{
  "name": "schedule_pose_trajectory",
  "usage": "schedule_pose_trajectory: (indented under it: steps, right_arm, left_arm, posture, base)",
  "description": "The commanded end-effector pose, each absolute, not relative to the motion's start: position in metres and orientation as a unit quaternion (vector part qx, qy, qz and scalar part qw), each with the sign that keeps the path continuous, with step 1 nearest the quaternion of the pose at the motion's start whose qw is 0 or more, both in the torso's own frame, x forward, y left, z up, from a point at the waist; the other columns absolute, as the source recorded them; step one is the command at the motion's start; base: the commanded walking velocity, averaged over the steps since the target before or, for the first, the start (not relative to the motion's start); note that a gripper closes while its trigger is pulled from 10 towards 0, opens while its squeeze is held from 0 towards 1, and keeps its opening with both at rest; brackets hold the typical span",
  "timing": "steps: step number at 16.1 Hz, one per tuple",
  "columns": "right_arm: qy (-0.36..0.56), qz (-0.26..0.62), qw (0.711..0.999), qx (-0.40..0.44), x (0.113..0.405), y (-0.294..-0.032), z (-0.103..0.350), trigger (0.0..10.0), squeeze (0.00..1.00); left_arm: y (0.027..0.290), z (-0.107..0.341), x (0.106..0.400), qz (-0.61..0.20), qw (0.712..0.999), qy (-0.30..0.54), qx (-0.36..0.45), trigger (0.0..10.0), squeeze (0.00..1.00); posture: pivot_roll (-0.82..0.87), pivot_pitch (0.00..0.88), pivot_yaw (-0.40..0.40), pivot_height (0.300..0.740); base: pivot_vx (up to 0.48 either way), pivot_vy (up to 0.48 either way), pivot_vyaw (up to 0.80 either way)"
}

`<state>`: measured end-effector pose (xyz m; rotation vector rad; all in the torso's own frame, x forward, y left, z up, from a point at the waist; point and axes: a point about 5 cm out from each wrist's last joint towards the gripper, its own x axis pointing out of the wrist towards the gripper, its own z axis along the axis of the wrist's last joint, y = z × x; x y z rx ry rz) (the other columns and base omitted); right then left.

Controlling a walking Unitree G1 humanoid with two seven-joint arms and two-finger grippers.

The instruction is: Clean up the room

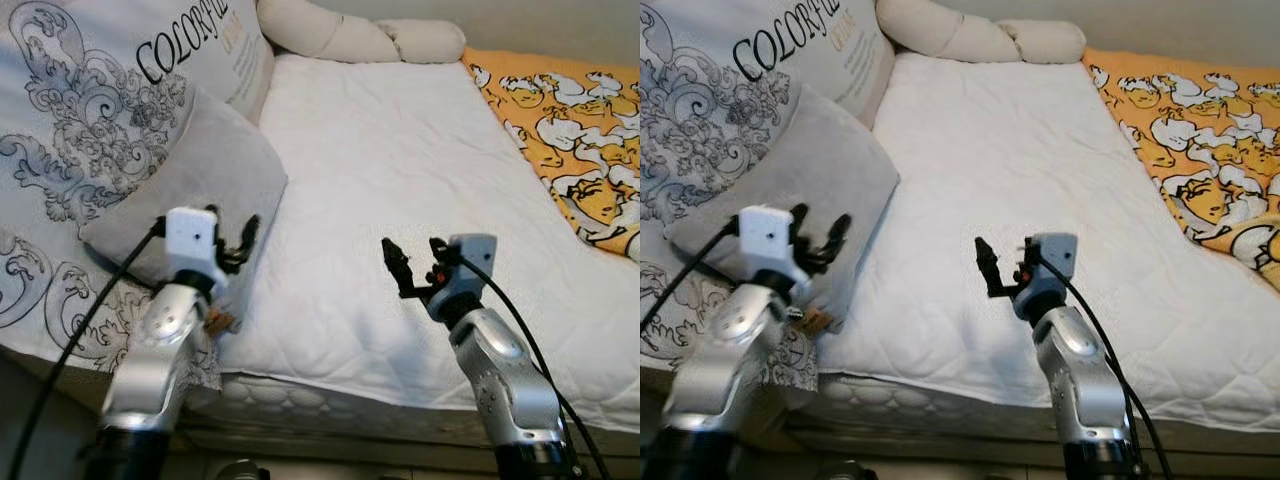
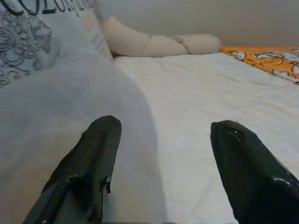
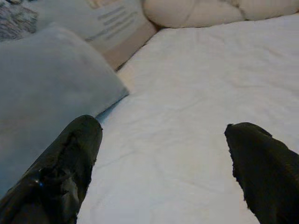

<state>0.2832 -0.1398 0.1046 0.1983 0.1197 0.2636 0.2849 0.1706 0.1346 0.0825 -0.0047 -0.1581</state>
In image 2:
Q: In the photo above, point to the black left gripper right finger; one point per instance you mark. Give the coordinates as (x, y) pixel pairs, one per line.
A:
(252, 177)

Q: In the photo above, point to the white quilted mattress sheet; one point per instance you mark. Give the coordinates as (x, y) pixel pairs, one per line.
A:
(198, 93)

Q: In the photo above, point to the beige bolster pillow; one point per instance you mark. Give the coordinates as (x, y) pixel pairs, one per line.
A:
(151, 44)

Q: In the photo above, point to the grey swirl print lettered pillow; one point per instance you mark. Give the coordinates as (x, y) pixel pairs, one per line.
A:
(25, 42)

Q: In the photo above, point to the plain pale grey pillow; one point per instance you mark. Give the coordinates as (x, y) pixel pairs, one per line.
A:
(70, 98)

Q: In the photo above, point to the yellow cartoon egg print comforter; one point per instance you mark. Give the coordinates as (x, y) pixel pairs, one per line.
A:
(268, 58)

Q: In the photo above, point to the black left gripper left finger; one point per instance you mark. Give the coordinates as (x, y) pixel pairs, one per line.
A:
(86, 168)

